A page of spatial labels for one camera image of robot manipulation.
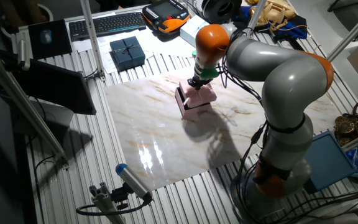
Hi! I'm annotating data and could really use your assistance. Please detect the black computer keyboard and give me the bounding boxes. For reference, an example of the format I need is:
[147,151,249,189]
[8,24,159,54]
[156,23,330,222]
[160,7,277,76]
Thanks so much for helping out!
[68,11,148,42]

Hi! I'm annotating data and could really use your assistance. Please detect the orange and grey teach pendant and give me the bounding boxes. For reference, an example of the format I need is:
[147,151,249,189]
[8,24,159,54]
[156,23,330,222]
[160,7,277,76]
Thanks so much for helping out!
[141,0,191,34]

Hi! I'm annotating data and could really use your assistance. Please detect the white marble pattern board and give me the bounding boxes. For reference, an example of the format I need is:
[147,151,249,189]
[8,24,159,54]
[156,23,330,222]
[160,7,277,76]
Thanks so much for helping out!
[103,67,343,191]

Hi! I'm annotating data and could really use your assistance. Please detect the short aluminium profile stub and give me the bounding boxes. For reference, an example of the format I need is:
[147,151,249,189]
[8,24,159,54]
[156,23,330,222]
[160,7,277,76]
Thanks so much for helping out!
[88,182,126,224]

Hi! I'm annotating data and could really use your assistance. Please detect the black round spool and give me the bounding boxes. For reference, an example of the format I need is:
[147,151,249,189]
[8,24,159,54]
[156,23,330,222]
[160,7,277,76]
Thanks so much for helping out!
[201,0,243,25]

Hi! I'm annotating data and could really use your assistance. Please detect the black flat panel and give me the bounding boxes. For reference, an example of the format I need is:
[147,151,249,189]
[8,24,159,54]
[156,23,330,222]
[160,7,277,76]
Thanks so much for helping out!
[0,58,98,116]

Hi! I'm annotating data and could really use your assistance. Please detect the black camera clamp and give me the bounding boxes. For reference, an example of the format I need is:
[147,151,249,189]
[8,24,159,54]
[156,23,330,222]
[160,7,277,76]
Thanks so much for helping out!
[110,183,133,210]

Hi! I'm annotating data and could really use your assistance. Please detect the grey computer mouse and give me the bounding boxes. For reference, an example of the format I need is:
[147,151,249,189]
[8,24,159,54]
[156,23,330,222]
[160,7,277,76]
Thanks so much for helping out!
[40,29,53,45]

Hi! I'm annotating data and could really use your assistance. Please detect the white paper sheets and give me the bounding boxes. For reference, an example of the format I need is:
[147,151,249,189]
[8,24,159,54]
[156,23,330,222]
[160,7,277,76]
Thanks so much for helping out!
[73,26,195,75]

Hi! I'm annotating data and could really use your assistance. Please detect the silver depth camera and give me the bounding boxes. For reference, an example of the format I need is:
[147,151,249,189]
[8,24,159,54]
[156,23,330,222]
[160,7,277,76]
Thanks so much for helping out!
[17,39,30,72]

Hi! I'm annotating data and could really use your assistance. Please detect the beige telephone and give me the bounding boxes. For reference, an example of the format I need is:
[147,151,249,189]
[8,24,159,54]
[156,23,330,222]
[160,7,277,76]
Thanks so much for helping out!
[249,0,297,27]

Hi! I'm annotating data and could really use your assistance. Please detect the blue flat box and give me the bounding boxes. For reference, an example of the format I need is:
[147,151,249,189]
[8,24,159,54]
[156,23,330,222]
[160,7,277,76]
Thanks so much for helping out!
[303,130,357,194]

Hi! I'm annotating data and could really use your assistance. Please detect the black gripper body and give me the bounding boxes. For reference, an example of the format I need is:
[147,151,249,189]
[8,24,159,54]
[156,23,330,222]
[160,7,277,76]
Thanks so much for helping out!
[193,77,213,89]

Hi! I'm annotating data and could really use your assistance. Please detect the pink gift box base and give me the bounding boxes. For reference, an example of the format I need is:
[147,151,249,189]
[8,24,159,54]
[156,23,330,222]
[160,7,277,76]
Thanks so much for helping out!
[175,86,213,121]

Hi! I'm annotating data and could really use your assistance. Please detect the black camera cable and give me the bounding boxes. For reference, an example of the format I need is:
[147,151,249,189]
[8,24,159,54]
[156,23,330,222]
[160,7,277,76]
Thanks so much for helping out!
[75,194,154,216]

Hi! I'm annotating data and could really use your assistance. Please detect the light blue gift box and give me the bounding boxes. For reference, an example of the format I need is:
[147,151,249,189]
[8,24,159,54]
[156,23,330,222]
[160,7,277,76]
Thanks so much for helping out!
[179,14,211,47]

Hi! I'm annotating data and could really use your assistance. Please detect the dark blue gift box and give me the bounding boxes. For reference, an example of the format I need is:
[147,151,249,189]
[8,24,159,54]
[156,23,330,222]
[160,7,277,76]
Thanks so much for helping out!
[109,35,146,71]

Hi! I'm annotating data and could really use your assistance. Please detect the black floor cables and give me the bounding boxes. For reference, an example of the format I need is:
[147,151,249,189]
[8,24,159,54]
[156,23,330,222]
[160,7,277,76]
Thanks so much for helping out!
[272,189,358,224]

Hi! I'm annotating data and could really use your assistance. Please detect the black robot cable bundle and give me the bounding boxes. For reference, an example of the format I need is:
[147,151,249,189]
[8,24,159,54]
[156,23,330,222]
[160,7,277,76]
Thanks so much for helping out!
[218,29,270,218]

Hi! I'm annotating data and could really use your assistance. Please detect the silver camera with blue cap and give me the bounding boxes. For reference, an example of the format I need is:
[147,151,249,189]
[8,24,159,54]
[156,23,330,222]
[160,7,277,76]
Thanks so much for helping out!
[115,163,154,202]

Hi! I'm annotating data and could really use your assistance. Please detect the blue cloth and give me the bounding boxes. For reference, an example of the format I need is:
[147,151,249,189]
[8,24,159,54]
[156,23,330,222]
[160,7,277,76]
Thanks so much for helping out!
[231,5,308,40]

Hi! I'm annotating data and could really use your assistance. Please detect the black mouse pad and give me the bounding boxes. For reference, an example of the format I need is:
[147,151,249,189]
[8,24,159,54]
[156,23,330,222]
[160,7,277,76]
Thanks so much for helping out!
[27,19,73,60]

